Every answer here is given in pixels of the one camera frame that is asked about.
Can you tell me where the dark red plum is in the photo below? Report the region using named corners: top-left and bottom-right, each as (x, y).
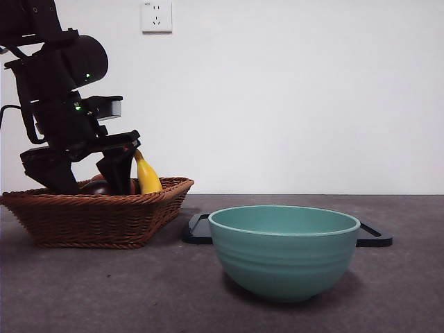
top-left (79, 180), bottom-right (112, 196)

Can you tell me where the teal green bowl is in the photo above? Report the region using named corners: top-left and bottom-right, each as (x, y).
top-left (207, 205), bottom-right (361, 303)

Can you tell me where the red yellow apple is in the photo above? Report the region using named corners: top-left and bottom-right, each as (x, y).
top-left (90, 174), bottom-right (137, 195)

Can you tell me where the yellow banana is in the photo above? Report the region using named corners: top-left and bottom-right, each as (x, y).
top-left (133, 149), bottom-right (164, 195)

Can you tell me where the brown wicker basket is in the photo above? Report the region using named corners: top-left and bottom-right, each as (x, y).
top-left (0, 177), bottom-right (195, 250)

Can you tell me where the black tray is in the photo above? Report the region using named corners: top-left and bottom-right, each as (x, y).
top-left (182, 213), bottom-right (394, 248)

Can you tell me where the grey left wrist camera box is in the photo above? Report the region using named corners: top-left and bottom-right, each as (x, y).
top-left (83, 96), bottom-right (123, 121)

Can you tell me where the white wall socket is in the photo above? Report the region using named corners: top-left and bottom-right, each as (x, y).
top-left (142, 1), bottom-right (173, 35)

